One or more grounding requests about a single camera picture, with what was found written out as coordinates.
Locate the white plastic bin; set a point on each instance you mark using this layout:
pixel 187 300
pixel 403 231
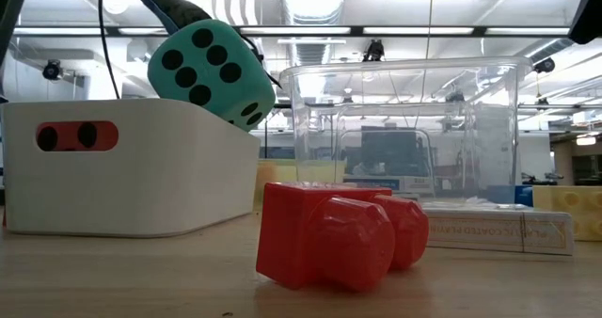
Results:
pixel 141 186

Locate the pink foam die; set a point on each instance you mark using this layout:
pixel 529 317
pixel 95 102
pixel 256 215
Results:
pixel 68 137

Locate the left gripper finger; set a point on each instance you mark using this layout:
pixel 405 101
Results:
pixel 174 12

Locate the black overhead beam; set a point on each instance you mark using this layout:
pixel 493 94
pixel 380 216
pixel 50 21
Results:
pixel 329 30

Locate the red toy brick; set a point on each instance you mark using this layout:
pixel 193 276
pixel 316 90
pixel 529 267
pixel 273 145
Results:
pixel 305 233

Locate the silver ceiling duct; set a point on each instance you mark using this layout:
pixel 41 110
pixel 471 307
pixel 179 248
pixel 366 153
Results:
pixel 312 0

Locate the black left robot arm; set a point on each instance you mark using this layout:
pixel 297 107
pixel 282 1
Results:
pixel 9 7

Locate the yellow toy brick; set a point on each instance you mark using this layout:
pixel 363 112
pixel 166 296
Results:
pixel 564 214

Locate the black ceiling spotlight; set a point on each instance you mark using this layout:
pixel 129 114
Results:
pixel 375 51
pixel 545 65
pixel 52 69

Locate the blue toy block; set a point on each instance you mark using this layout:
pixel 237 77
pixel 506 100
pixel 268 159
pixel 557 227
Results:
pixel 524 195

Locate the clear plastic container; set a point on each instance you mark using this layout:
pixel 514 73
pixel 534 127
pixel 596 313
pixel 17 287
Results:
pixel 305 111

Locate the teal foam die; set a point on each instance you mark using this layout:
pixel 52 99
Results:
pixel 244 87

